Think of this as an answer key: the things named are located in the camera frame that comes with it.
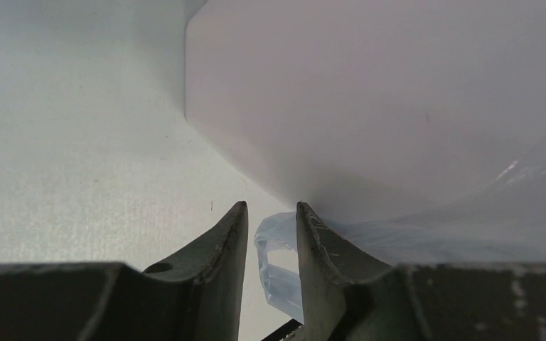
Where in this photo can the blue plastic trash bag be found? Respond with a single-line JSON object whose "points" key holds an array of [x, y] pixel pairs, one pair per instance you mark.
{"points": [[501, 227]]}

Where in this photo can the white translucent trash bin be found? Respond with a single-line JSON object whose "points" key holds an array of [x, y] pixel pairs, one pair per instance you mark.
{"points": [[368, 109]]}

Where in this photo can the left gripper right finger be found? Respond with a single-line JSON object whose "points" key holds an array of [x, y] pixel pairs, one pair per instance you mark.
{"points": [[350, 295]]}

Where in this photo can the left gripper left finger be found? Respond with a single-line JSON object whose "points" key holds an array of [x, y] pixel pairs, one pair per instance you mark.
{"points": [[193, 294]]}

